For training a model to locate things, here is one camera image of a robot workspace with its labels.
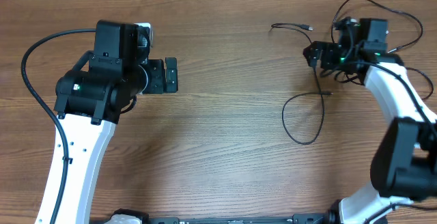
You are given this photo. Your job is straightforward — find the thin black cable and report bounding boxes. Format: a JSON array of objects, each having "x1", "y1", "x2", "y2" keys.
[
  {"x1": 281, "y1": 65, "x2": 334, "y2": 146},
  {"x1": 330, "y1": 0, "x2": 435, "y2": 102}
]

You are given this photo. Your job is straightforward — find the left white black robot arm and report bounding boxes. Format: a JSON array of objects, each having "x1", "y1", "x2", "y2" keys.
[{"x1": 36, "y1": 20, "x2": 178, "y2": 223}]

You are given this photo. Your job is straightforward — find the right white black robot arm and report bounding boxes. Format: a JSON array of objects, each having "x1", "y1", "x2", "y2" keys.
[{"x1": 303, "y1": 17, "x2": 436, "y2": 223}]

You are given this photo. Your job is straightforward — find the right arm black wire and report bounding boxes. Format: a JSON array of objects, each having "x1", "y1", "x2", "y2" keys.
[{"x1": 319, "y1": 29, "x2": 437, "y2": 224}]

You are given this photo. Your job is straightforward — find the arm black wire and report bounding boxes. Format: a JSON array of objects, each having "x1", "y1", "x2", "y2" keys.
[
  {"x1": 319, "y1": 29, "x2": 437, "y2": 224},
  {"x1": 20, "y1": 28, "x2": 97, "y2": 224}
]

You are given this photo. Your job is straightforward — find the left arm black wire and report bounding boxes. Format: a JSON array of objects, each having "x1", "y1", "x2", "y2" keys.
[{"x1": 20, "y1": 28, "x2": 97, "y2": 224}]

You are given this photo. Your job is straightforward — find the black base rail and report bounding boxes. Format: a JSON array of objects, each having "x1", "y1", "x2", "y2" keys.
[{"x1": 102, "y1": 208, "x2": 342, "y2": 224}]

